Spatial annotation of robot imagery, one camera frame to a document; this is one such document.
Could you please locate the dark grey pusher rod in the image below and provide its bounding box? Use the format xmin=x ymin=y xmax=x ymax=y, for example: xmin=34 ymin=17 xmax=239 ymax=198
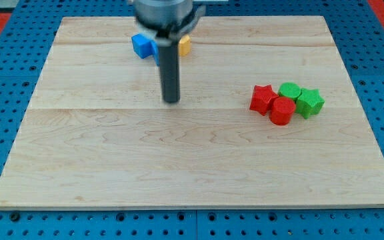
xmin=157 ymin=34 xmax=180 ymax=103

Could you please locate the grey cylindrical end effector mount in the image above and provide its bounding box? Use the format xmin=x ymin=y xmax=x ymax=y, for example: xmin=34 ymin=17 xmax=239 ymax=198
xmin=132 ymin=0 xmax=206 ymax=46

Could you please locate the blue triangle block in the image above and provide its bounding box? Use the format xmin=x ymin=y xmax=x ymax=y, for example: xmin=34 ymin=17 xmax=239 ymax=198
xmin=151 ymin=41 xmax=159 ymax=66

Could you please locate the red star block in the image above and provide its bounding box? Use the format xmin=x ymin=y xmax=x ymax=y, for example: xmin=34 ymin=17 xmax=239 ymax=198
xmin=249 ymin=85 xmax=278 ymax=115

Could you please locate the green star block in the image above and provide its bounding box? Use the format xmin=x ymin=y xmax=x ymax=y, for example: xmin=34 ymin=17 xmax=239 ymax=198
xmin=295 ymin=88 xmax=325 ymax=119

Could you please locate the yellow block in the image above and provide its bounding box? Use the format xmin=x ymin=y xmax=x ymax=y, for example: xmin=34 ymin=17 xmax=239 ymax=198
xmin=179 ymin=35 xmax=191 ymax=57

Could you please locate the blue cube block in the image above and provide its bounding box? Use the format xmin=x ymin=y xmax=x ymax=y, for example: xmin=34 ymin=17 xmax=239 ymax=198
xmin=131 ymin=34 xmax=153 ymax=59

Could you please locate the wooden board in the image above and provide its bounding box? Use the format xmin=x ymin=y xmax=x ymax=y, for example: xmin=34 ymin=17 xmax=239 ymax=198
xmin=0 ymin=16 xmax=384 ymax=211

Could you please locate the green cylinder block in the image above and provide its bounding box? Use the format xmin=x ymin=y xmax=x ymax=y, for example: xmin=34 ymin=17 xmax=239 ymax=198
xmin=278 ymin=82 xmax=301 ymax=101

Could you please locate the red cylinder block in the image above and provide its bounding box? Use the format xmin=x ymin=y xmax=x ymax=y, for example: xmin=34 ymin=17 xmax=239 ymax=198
xmin=269 ymin=97 xmax=296 ymax=125

